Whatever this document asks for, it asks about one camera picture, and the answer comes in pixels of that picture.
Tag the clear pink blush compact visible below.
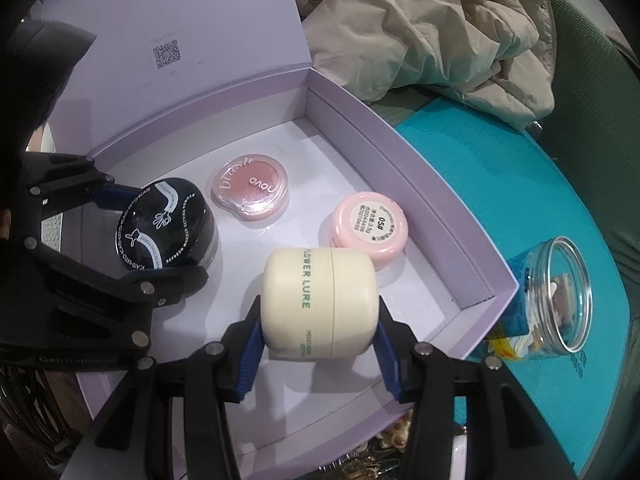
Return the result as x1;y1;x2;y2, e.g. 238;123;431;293
210;157;291;221

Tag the pink labelled round jar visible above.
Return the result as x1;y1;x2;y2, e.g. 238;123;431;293
318;191;410;272

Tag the beige puffer jacket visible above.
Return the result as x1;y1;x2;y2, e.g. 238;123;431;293
302;0;558;133

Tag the lavender cardboard gift box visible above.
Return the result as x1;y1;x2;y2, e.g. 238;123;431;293
20;0;521;463

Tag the black beaded hair clip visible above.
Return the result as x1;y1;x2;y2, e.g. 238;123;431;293
379;410;417;453

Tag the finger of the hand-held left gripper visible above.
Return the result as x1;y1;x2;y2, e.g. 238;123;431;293
0;237;210;355
20;152;143;235

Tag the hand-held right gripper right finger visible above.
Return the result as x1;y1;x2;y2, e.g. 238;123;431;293
367;296;581;480

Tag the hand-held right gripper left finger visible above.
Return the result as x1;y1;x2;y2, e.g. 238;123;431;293
95;295;266;480

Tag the teal bubble mailer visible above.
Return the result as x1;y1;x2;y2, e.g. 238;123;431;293
395;97;626;478

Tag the green covered sofa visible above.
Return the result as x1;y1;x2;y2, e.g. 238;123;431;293
370;0;640;411

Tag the cream cosmetic jar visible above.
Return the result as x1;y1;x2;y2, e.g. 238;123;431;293
261;246;382;361

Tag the clear plastic jar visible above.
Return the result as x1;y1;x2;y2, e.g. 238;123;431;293
487;236;593;361

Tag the black round powder compact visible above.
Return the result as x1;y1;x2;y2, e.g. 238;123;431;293
114;177;221;273

